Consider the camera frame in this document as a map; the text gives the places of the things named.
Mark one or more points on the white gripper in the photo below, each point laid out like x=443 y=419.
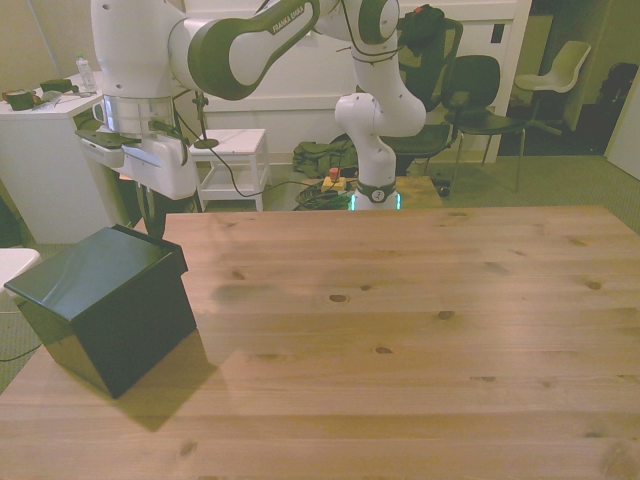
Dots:
x=167 y=167

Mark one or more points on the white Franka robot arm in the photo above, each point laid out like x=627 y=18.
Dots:
x=370 y=115

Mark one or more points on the black drawer cabinet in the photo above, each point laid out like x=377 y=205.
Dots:
x=110 y=320

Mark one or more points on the small white side table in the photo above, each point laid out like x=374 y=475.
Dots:
x=235 y=150

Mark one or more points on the white mug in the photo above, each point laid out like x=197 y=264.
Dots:
x=99 y=113

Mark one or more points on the white desk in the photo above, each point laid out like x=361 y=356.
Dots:
x=45 y=165

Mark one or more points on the clear plastic water bottle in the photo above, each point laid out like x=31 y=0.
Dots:
x=86 y=72

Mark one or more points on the dark green tool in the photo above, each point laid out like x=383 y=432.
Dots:
x=57 y=85

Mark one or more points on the dark tape roll holder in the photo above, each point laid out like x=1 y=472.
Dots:
x=19 y=98

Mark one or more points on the green cloth bag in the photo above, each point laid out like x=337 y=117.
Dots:
x=320 y=156

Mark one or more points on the yellow emergency stop button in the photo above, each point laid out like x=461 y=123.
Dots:
x=334 y=181

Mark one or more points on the black mesh office chair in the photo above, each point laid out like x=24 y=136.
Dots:
x=440 y=75

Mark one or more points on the dark jacket with red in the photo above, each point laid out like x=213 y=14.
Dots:
x=422 y=25

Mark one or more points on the black plastic chair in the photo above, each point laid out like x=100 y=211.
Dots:
x=475 y=80

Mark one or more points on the white plastic chair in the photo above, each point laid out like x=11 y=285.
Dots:
x=555 y=70

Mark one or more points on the black bag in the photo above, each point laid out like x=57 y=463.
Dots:
x=617 y=100

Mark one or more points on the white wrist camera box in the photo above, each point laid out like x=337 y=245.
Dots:
x=102 y=150

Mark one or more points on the black wall switch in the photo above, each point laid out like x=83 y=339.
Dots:
x=498 y=34

